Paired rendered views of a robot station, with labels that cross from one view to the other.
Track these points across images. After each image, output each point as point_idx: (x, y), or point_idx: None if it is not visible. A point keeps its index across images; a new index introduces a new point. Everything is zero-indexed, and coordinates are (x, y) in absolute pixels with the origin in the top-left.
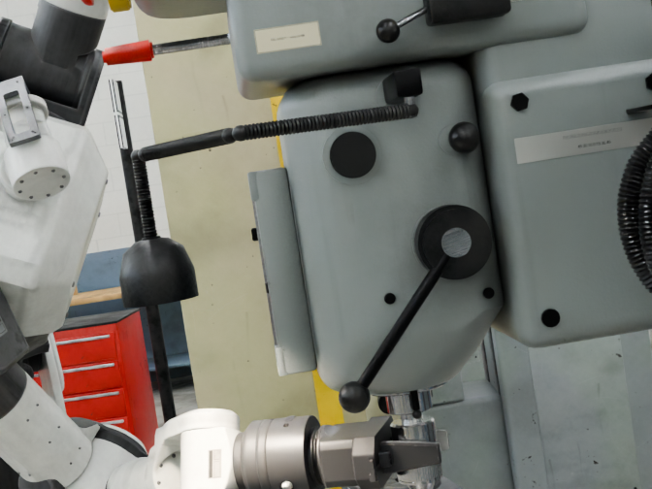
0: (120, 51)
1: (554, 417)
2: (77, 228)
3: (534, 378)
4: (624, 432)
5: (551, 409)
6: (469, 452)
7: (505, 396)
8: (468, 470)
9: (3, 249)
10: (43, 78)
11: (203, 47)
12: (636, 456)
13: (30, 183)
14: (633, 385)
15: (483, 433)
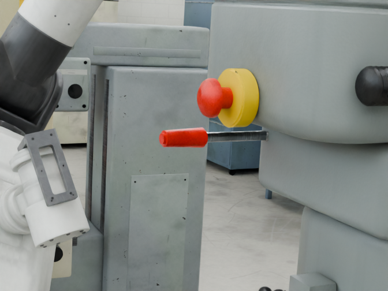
0: (181, 138)
1: (137, 254)
2: (51, 255)
3: (129, 228)
4: (178, 266)
5: (137, 249)
6: (77, 272)
7: (108, 238)
8: (74, 283)
9: (3, 290)
10: (12, 93)
11: (245, 140)
12: (182, 282)
13: (55, 239)
14: (188, 238)
15: (88, 260)
